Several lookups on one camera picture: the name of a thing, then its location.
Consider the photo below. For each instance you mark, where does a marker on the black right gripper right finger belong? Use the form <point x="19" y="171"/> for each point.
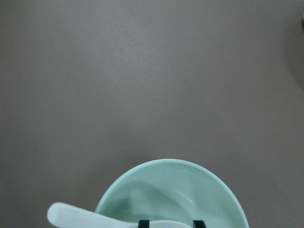
<point x="198" y="224"/>

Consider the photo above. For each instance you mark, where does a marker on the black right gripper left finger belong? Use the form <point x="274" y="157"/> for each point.
<point x="144" y="224"/>

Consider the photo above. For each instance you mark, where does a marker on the white ceramic spoon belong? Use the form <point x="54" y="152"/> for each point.
<point x="63" y="215"/>

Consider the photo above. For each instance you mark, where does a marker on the mint green bowl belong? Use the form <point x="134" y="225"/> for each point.
<point x="172" y="189"/>

